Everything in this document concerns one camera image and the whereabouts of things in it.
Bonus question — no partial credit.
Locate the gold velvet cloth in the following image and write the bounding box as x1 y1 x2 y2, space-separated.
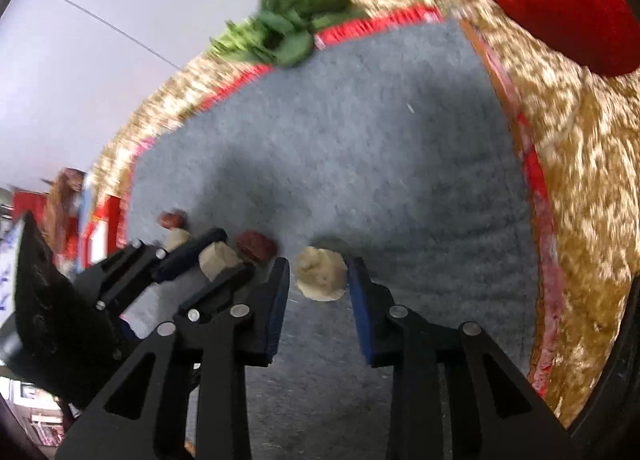
90 0 640 431

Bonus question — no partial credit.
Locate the small red date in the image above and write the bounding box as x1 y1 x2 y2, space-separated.
158 210 188 230

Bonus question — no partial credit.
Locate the red velvet cushion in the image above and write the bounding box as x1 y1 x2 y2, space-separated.
478 0 640 77

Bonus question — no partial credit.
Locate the large red date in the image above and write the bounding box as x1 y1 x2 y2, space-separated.
236 230 278 265

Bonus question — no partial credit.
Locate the grey felt mat red border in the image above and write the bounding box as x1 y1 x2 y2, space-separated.
117 5 566 460

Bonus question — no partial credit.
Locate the green bok choy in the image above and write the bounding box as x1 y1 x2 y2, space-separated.
207 0 368 68

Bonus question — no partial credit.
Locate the beige lumpy ball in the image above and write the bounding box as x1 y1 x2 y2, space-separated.
296 246 348 303

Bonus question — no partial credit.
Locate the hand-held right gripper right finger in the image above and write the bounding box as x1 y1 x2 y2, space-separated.
348 256 576 460

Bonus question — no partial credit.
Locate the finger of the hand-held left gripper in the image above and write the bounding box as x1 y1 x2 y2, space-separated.
172 262 253 327
75 228 229 315

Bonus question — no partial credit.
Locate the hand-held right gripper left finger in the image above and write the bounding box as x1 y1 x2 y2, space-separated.
55 256 292 460

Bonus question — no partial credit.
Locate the beige peeled chunk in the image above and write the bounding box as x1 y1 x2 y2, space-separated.
162 228 192 253
199 241 240 282

